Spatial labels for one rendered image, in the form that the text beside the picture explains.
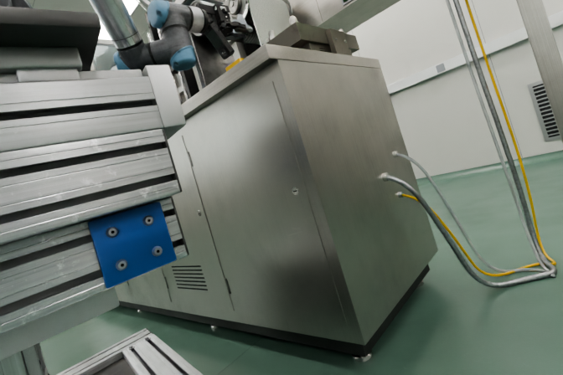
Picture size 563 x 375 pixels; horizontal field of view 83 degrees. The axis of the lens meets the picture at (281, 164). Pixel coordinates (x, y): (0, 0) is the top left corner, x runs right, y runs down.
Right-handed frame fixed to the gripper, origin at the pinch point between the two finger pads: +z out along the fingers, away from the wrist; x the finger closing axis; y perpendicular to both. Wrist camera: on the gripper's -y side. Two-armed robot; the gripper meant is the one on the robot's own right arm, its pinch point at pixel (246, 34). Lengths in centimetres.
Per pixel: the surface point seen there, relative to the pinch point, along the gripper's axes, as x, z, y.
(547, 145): -54, 271, -97
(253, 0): -0.5, 8.7, 14.5
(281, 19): -0.5, 22.9, 9.0
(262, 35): -0.5, 7.8, 0.3
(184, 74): 32.8, -7.6, -1.2
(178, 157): 33, -21, -35
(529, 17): -73, 54, -26
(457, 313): -37, 15, -109
